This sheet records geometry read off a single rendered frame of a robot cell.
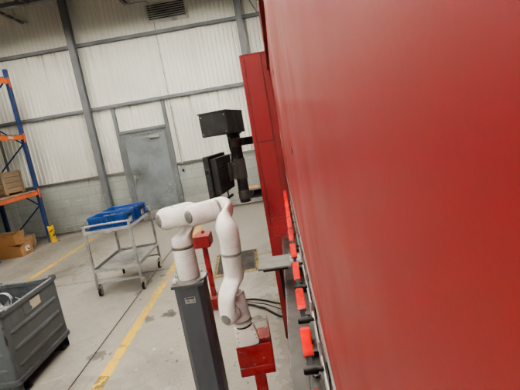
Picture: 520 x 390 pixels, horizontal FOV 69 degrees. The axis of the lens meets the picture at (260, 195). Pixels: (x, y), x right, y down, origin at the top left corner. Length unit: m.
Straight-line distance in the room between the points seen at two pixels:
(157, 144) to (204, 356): 7.57
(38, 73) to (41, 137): 1.48
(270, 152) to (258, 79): 0.55
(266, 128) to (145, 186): 6.96
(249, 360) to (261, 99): 1.84
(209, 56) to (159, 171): 2.97
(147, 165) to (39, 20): 4.03
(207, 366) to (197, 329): 0.23
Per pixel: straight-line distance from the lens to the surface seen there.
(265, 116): 2.90
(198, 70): 9.33
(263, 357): 1.84
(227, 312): 1.67
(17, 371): 3.77
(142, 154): 9.55
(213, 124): 3.10
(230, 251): 1.61
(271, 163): 2.91
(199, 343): 2.25
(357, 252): 0.16
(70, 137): 10.22
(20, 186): 9.84
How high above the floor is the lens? 1.74
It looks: 10 degrees down
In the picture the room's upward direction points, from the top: 10 degrees counter-clockwise
